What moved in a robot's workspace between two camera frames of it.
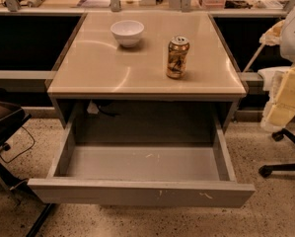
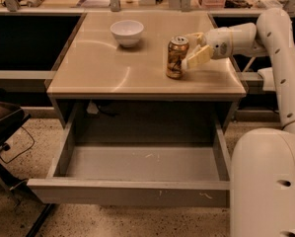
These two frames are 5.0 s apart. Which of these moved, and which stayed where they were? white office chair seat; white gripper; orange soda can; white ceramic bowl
Moved: white gripper
Stayed: orange soda can; white ceramic bowl; white office chair seat
